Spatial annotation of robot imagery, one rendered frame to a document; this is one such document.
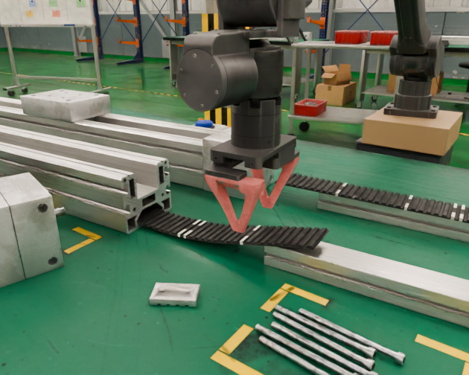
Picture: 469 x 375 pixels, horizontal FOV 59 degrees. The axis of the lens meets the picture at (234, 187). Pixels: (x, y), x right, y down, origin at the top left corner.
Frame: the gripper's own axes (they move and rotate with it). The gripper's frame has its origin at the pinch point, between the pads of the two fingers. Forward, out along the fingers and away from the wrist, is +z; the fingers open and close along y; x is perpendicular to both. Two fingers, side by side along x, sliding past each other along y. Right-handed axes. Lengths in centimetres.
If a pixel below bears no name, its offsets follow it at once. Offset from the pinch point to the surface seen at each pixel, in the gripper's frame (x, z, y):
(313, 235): 7.8, 1.3, -0.4
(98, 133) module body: -43.7, -0.9, -15.4
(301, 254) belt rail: 7.3, 2.7, 1.9
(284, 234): 4.0, 2.1, -0.5
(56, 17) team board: -491, -24, -361
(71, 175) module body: -27.6, -1.4, 4.8
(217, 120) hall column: -193, 68, -294
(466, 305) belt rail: 24.4, 3.2, 2.0
